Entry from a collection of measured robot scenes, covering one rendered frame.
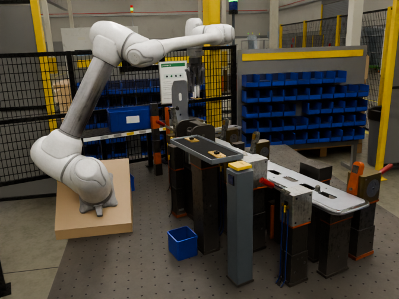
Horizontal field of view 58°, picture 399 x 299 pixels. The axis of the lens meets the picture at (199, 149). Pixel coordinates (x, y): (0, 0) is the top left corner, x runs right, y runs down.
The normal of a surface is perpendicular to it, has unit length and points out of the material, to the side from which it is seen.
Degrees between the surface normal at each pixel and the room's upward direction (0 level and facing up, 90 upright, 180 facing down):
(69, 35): 90
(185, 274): 0
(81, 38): 90
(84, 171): 48
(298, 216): 90
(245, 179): 90
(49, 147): 68
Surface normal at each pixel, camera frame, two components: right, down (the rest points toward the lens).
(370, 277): -0.04, -0.96
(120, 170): 0.09, -0.49
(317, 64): 0.16, 0.27
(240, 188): 0.47, 0.23
